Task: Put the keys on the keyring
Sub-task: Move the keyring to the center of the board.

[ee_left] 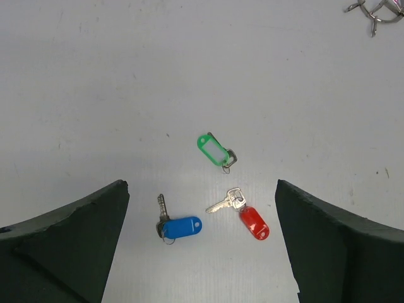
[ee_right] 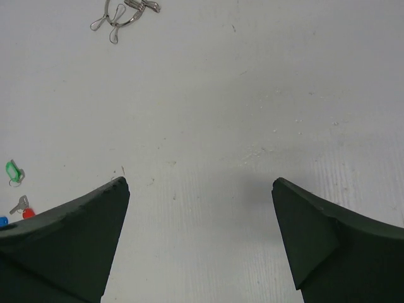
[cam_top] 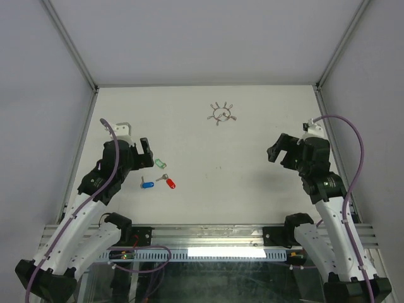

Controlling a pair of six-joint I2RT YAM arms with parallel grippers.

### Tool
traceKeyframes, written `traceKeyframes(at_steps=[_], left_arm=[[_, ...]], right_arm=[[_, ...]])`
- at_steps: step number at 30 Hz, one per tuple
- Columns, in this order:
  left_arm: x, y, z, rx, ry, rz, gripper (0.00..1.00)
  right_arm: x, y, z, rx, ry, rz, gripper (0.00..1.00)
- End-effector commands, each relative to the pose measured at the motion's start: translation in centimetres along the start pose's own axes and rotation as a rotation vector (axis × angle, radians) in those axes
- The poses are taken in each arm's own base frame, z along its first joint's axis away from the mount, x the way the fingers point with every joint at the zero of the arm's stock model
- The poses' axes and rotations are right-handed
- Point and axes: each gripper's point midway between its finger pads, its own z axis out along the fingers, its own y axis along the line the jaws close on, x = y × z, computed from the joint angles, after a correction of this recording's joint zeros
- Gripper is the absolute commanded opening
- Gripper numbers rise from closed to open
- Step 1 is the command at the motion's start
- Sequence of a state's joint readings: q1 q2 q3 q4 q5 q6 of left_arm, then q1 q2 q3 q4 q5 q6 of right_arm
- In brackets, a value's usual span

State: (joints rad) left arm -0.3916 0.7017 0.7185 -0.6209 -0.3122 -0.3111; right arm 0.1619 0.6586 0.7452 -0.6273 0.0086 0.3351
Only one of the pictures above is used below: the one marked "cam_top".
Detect metal keyring with clips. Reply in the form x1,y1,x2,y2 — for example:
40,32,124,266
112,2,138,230
206,102,237,126

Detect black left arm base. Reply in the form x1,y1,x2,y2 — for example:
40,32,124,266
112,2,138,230
113,226,153,247

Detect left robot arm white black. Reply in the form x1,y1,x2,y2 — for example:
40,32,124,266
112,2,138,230
15,138,154,302

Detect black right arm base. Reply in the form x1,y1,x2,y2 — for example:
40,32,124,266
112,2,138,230
262,226,300,249

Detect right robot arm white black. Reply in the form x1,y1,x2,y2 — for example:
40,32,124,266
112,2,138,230
267,133,392,302

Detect key with blue tag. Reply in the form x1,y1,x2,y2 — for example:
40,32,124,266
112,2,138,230
140,176,155,189

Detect key with red tag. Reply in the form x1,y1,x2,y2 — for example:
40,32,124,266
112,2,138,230
155,174,176,189

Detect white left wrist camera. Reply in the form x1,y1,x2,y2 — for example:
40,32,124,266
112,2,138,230
105,122,132,142

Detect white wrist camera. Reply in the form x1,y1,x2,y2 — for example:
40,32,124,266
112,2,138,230
301,119,326,140
105,122,132,142

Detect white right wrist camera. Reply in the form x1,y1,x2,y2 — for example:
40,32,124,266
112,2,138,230
301,119,326,140

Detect right aluminium frame post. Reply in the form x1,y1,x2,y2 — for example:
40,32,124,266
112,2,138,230
314,0,373,222

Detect aluminium frame post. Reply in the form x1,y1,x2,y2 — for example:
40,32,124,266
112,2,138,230
314,0,373,222
40,0,99,223

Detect left aluminium frame post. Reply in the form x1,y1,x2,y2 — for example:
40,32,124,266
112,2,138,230
40,0,99,223

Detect white slotted cable duct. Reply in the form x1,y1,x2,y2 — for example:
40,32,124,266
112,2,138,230
97,247,287,263

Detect aluminium mounting rail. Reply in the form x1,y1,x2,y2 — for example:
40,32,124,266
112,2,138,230
39,223,379,249

